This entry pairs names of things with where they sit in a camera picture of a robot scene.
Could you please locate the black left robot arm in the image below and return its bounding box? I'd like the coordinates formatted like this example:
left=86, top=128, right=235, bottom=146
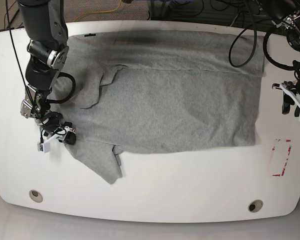
left=257, top=0, right=300, bottom=121

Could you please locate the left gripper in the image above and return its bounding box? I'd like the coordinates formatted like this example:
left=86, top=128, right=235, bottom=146
left=271, top=81, right=300, bottom=117

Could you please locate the grey t-shirt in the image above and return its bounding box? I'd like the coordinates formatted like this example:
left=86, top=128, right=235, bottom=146
left=51, top=30, right=264, bottom=184

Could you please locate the right table cable grommet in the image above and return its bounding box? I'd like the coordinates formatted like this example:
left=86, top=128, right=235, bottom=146
left=248, top=199, right=263, bottom=213

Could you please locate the yellow cable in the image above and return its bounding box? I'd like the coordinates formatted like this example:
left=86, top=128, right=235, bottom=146
left=73, top=0, right=123, bottom=23

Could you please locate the left table cable grommet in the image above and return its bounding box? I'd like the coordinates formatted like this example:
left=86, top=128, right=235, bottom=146
left=29, top=190, right=43, bottom=203

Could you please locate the red tape marking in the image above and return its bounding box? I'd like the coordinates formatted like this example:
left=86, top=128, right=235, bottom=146
left=268, top=139, right=292, bottom=177

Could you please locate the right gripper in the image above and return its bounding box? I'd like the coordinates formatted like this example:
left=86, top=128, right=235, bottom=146
left=38, top=119, right=77, bottom=145

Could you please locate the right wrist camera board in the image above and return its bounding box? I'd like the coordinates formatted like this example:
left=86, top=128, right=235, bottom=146
left=37, top=142, right=51, bottom=153

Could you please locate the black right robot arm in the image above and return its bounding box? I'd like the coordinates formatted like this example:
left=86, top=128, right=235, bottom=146
left=17, top=0, right=76, bottom=151

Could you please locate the table cable grommet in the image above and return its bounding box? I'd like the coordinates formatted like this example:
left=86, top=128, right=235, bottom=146
left=248, top=199, right=263, bottom=213
left=29, top=190, right=43, bottom=203

